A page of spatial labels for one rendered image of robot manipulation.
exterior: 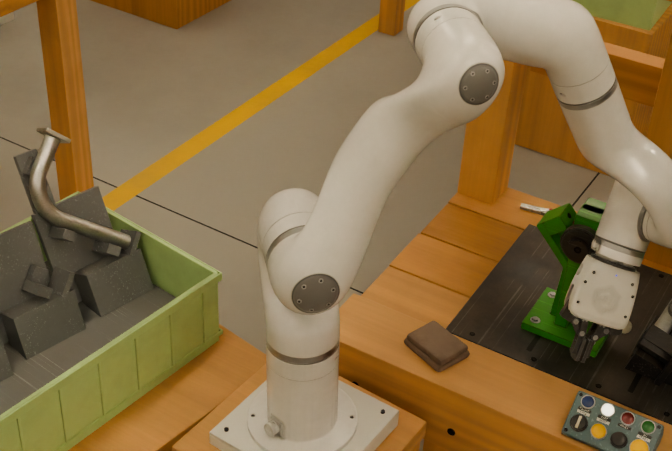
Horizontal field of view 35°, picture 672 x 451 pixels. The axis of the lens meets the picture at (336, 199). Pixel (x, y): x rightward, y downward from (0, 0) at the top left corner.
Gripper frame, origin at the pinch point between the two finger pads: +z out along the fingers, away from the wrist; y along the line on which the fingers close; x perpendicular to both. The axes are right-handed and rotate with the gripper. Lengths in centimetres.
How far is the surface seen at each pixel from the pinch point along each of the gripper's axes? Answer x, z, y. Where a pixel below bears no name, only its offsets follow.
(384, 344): 23.7, 15.1, -26.8
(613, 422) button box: 1.0, 10.6, 10.1
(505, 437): 9.8, 21.2, -3.6
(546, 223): 21.3, -15.9, -6.3
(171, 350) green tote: 28, 29, -64
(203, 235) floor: 203, 42, -67
